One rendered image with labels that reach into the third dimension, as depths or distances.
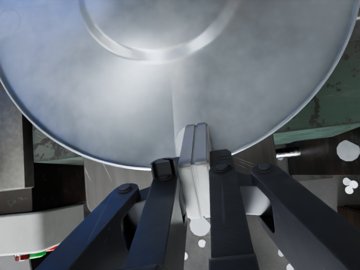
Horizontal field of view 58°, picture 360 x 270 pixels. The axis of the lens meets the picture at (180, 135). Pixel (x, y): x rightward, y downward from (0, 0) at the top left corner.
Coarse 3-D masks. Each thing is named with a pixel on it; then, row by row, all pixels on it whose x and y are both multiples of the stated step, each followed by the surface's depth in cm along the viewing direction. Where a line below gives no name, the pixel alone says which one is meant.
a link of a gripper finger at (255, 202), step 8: (216, 152) 18; (224, 152) 18; (216, 160) 17; (224, 160) 17; (232, 160) 17; (240, 176) 15; (248, 176) 15; (240, 184) 14; (248, 184) 14; (248, 192) 14; (256, 192) 14; (248, 200) 14; (256, 200) 14; (264, 200) 14; (248, 208) 14; (256, 208) 14; (264, 208) 14
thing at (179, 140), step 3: (183, 129) 23; (180, 132) 23; (183, 132) 23; (177, 135) 23; (180, 135) 23; (183, 135) 23; (177, 138) 23; (180, 138) 23; (177, 141) 23; (180, 141) 23; (177, 144) 23; (180, 144) 23; (177, 147) 23; (180, 147) 23; (180, 150) 23
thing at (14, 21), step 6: (6, 12) 27; (12, 12) 26; (0, 18) 27; (6, 18) 27; (12, 18) 26; (18, 18) 26; (0, 24) 27; (6, 24) 26; (12, 24) 26; (18, 24) 26; (0, 30) 26; (6, 30) 26; (12, 30) 26
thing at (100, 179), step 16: (256, 144) 23; (272, 144) 22; (240, 160) 23; (256, 160) 22; (272, 160) 22; (96, 176) 24; (112, 176) 24; (128, 176) 24; (144, 176) 23; (96, 192) 24
